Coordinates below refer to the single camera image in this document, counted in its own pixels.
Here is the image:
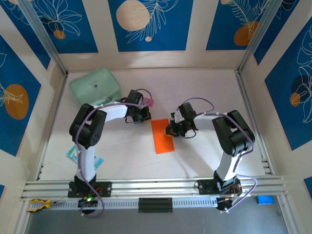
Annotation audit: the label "orange paper sheet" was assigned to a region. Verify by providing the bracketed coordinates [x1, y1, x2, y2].
[150, 118, 176, 155]

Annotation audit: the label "mint green zip case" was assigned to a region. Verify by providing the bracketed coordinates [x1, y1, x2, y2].
[69, 67, 122, 108]

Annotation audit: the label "teal wipes packet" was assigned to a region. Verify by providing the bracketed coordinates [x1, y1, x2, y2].
[66, 145, 104, 170]

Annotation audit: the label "blue sponge block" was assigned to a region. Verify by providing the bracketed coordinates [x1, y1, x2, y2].
[255, 195, 275, 206]

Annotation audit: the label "aluminium mounting rail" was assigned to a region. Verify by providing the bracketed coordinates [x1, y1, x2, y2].
[20, 175, 290, 202]

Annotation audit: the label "aluminium side rail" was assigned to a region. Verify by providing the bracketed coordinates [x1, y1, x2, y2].
[235, 69, 273, 176]
[35, 73, 69, 181]

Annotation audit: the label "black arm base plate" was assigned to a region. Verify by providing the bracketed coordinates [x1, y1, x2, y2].
[67, 180, 113, 198]
[197, 179, 242, 195]

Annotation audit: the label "black bracket block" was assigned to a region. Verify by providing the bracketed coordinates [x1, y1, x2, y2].
[138, 197, 174, 214]

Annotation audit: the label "grey slotted cable duct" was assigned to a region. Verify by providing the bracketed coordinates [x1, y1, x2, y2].
[26, 196, 259, 213]

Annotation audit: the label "black controller board with wires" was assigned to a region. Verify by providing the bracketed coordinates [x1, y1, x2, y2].
[77, 196, 99, 209]
[215, 195, 244, 212]

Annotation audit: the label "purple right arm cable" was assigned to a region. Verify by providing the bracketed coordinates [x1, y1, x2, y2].
[181, 97, 258, 213]

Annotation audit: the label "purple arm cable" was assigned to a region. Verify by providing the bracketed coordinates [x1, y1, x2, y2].
[74, 88, 153, 218]
[181, 97, 258, 213]

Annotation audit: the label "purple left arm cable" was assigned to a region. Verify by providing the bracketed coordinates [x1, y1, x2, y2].
[74, 88, 153, 218]

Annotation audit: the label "aluminium frame post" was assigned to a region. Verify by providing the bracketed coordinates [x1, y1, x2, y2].
[18, 0, 69, 77]
[237, 0, 285, 74]

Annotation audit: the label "yellow handled pliers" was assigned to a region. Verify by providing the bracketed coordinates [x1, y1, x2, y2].
[26, 198, 66, 213]

